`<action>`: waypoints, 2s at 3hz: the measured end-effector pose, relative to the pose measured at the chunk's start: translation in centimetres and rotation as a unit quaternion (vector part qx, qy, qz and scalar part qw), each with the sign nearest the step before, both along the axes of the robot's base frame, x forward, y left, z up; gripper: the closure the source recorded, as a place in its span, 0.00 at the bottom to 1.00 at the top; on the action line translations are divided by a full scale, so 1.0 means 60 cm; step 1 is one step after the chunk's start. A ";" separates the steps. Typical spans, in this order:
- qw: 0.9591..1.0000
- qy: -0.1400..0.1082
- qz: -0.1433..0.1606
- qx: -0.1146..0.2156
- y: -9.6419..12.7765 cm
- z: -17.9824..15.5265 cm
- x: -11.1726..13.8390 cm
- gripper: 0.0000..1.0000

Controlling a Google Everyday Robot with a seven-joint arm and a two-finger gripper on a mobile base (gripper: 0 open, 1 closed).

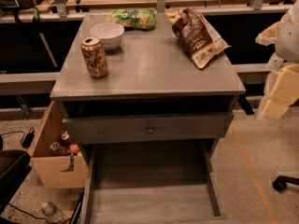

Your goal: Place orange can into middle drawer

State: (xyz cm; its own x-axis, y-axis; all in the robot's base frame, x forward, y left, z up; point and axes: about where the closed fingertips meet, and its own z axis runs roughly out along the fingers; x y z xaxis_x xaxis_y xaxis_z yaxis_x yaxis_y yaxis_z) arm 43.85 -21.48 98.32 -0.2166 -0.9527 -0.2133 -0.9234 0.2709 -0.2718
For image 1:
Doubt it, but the clear plastic water bottle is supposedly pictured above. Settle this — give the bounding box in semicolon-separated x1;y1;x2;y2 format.
41;202;64;223

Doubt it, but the black office chair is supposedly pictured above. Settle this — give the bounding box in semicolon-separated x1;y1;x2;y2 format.
0;135;32;215

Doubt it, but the black power adapter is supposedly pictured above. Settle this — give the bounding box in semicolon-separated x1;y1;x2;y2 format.
21;127;35;148

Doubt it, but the red topped can in box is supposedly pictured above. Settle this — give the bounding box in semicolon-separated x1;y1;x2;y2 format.
61;132;72;148

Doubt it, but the orange soda can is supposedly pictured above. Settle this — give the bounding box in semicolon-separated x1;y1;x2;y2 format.
81;36;108;78

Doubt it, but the white ceramic bowl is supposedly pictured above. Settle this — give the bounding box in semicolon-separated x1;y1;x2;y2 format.
91;22;124;50

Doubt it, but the dark bottle in box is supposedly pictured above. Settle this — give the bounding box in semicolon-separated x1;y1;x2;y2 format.
50;142;68;156

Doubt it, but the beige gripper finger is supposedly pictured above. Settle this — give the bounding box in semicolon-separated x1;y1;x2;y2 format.
262;63;299;119

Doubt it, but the wooden storage box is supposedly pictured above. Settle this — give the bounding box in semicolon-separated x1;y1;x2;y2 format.
28;102;89;189

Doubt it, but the orange fruit in box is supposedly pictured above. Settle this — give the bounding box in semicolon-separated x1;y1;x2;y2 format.
69;144;79;155

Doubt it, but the grey drawer cabinet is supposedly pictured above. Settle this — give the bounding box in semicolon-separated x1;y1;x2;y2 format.
50;12;247;224

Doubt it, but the grey top drawer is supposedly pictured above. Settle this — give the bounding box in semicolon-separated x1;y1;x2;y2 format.
63;112;234;145

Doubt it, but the grey open middle drawer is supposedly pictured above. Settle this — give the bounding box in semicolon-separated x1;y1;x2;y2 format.
80;141;240;224

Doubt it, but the brown snack bag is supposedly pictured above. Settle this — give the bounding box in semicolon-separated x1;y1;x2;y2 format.
164;7;229;69

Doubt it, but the black chair wheel base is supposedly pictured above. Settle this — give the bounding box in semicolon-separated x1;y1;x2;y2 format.
272;175;299;192

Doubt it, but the green chip bag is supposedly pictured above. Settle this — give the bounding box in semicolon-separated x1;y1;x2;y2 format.
105;9;156;30

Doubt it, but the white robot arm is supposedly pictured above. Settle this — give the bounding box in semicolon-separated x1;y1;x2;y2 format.
255;1;299;119

